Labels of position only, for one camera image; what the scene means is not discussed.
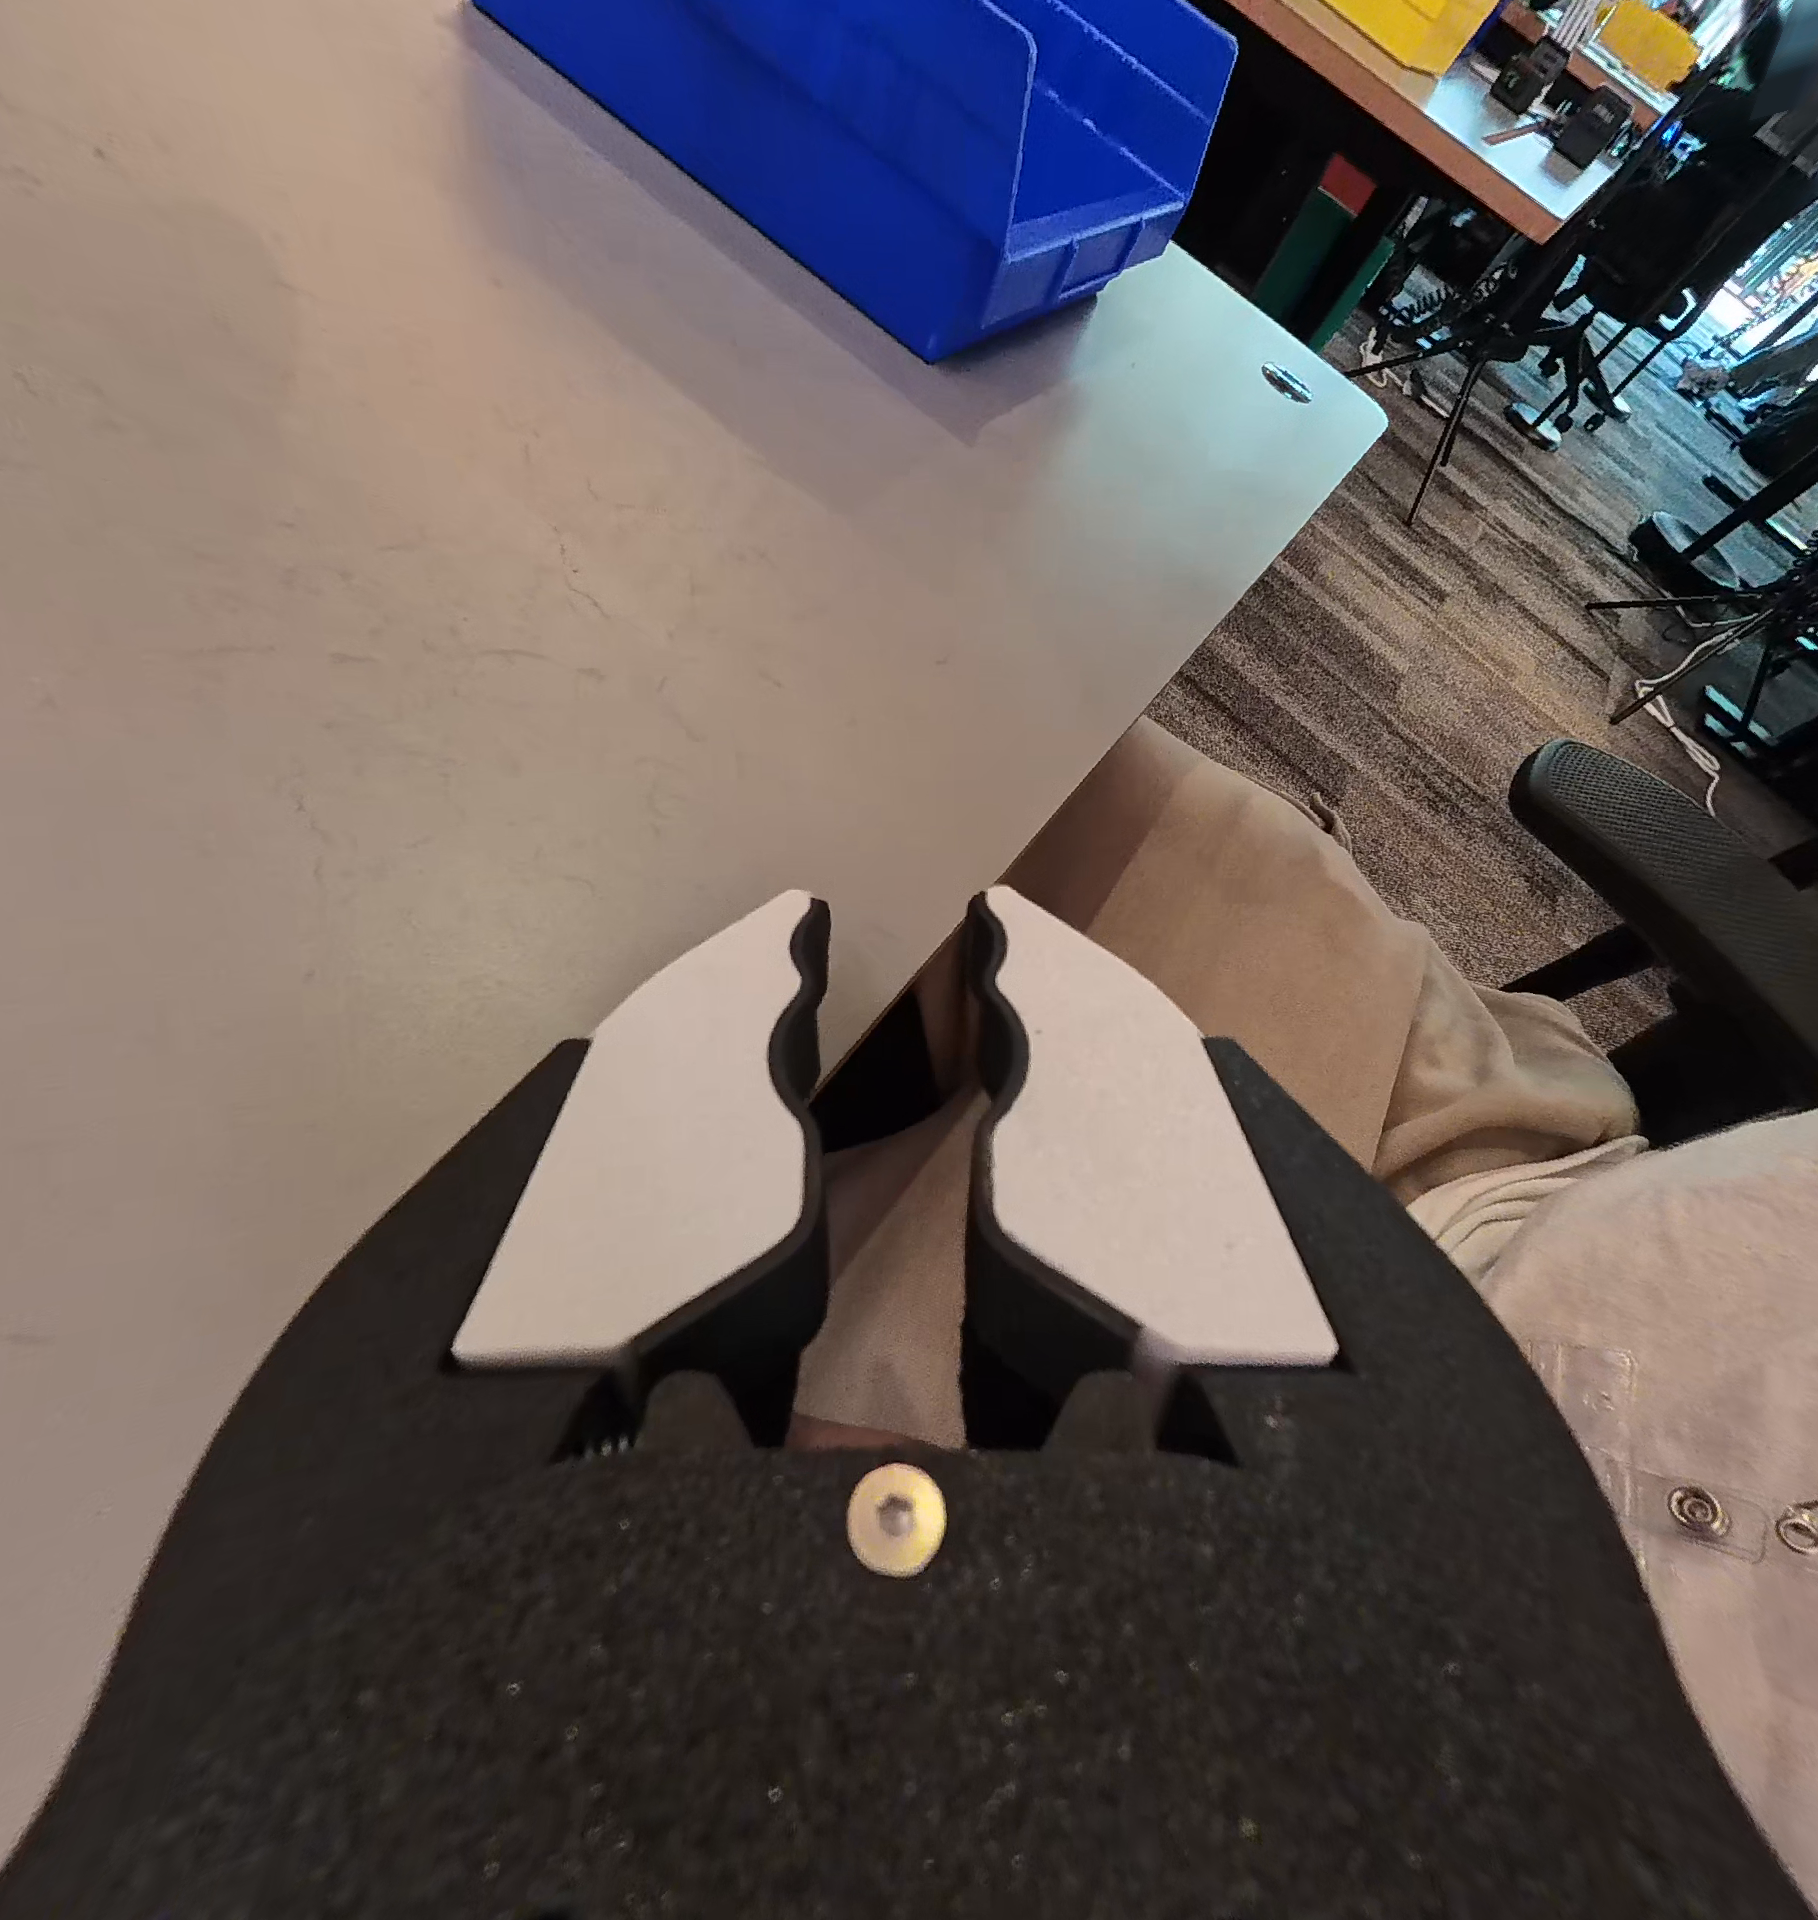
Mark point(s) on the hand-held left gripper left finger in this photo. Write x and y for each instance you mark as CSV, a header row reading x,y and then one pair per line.
x,y
655,1187

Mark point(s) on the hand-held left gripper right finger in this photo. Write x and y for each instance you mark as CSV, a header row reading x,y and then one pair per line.
x,y
1149,1187

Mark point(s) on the blue plastic bin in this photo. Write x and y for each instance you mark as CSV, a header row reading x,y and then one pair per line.
x,y
848,182

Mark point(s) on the person's white shirt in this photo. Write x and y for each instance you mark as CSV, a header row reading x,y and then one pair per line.
x,y
1720,1351

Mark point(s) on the black office chair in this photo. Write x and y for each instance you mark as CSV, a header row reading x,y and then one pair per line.
x,y
1720,901

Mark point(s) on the yellow plastic bin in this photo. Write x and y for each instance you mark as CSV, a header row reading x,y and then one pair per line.
x,y
1652,39
1413,31

